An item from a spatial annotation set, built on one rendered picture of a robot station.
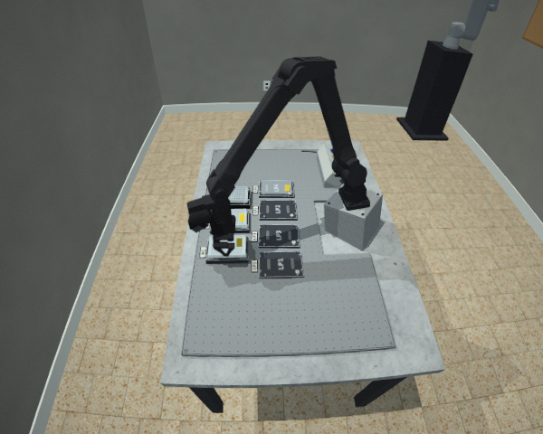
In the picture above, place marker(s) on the white button panel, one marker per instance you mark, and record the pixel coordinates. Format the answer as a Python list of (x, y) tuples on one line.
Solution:
[(325, 158)]

